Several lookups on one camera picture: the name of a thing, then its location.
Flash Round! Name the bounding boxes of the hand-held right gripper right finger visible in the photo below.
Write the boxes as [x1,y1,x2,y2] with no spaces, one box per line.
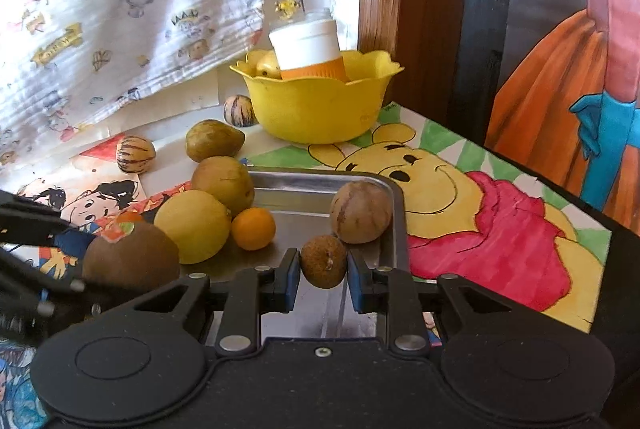
[346,251,516,357]

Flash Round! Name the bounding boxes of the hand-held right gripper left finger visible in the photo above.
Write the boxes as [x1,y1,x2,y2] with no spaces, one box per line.
[127,248,302,357]

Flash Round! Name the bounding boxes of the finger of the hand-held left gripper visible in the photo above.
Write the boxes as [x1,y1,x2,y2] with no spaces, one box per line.
[0,254,108,345]
[0,189,86,262]

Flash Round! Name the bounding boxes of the small brown fruit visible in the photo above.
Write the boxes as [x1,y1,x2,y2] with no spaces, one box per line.
[300,235,348,290]

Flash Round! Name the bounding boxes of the round tan fruit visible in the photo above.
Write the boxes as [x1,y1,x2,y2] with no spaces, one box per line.
[329,180,393,244]

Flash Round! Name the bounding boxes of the metal baking tray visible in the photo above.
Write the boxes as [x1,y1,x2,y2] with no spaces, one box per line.
[180,169,407,345]

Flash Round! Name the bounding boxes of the brown kiwi with sticker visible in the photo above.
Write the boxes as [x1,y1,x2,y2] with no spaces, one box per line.
[81,220,180,292]

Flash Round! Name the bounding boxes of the yellow lemon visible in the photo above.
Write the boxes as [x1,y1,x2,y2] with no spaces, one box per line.
[153,190,233,265]

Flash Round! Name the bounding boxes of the large yellow pear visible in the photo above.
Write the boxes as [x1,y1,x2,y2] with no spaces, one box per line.
[191,156,256,217]

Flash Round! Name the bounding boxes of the striped pepino melon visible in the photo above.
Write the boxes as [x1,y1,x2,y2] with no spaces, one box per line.
[223,94,258,128]
[116,135,157,173]

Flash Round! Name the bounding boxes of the green pear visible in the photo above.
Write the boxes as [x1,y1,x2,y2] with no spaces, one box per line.
[185,120,246,163]

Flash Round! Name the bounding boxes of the colourful cartoon table mat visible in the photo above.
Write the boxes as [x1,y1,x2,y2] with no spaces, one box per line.
[0,132,251,429]
[247,102,613,335]

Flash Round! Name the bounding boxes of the yellow flower-shaped bowl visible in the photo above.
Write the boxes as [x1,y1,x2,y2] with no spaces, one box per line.
[230,49,405,145]

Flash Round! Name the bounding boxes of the yellow fruit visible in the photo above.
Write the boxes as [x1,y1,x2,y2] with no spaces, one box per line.
[248,50,281,79]

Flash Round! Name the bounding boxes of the white printed blanket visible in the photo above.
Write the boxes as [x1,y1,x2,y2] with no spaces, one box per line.
[0,0,266,165]

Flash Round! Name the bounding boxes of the white and orange jar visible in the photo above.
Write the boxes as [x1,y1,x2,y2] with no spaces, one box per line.
[268,8,348,83]

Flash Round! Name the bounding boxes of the black door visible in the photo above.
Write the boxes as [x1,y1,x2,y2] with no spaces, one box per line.
[447,0,516,145]

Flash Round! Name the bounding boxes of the wall poster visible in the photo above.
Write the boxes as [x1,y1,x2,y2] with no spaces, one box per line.
[487,0,640,230]

